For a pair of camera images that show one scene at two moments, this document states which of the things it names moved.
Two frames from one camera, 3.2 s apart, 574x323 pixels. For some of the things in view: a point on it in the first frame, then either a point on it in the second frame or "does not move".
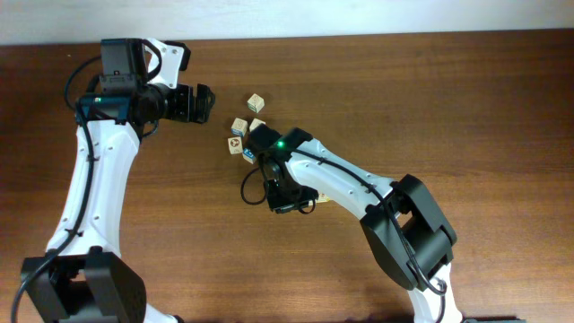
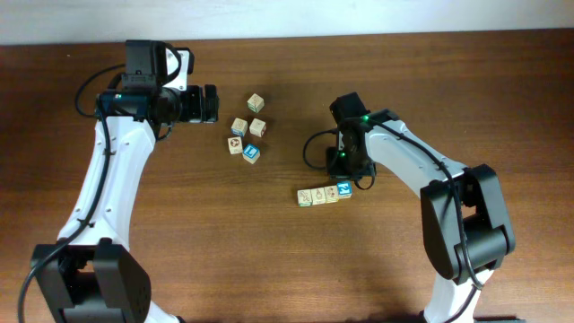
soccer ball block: [235, 145] does not move
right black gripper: [280, 205] -> [336, 172]
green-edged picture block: [256, 103] does not move
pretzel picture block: [239, 126] does not move
